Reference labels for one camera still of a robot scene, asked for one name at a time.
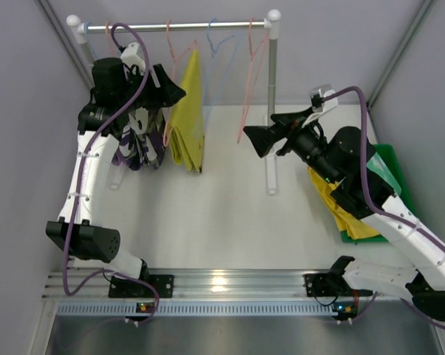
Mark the pink hanger of yellow trousers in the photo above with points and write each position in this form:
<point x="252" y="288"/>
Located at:
<point x="257" y="56"/>

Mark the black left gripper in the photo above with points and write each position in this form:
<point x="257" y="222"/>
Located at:
<point x="157" y="89"/>

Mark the olive yellow trousers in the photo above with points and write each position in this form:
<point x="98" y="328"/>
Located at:
<point x="186" y="119"/>

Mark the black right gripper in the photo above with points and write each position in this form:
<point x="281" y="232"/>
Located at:
<point x="285" y="130"/>

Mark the empty light blue hanger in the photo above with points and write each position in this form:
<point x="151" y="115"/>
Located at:
<point x="89" y="42"/>

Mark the pink hanger of olive trousers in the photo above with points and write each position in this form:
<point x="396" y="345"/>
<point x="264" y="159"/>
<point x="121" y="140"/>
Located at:
<point x="175" y="60"/>

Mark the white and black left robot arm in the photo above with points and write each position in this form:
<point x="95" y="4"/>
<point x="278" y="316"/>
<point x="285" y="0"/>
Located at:
<point x="121" y="123"/>

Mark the blue hanger of green trousers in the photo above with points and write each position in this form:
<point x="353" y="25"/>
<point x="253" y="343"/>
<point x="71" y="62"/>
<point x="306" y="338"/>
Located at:
<point x="212" y="85"/>

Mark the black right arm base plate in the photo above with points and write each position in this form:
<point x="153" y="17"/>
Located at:
<point x="329" y="285"/>

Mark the pink hanger of purple trousers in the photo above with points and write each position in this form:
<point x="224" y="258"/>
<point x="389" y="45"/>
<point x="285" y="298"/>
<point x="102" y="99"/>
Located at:
<point x="110" y="42"/>

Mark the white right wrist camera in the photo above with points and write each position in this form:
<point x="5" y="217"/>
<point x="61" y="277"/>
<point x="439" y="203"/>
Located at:
<point x="320" y="105"/>

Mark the green tie-dye trousers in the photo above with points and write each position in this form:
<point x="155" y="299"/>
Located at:
<point x="384" y="163"/>

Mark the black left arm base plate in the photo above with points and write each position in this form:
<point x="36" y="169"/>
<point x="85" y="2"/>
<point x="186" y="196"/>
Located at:
<point x="163" y="284"/>

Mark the aluminium mounting rail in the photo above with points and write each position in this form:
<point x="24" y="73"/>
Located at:
<point x="203" y="292"/>

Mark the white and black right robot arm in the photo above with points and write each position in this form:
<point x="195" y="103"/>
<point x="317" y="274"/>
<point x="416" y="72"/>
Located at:
<point x="342" y="162"/>

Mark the green plastic bin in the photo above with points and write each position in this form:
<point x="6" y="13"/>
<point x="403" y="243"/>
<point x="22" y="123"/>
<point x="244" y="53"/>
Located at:
<point x="405" y="196"/>

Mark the silver clothes rack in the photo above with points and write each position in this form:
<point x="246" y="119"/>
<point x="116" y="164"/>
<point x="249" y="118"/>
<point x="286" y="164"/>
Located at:
<point x="270" y="23"/>

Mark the camouflage trousers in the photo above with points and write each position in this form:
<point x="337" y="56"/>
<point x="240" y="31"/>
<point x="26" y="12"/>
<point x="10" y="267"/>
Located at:
<point x="141" y="143"/>

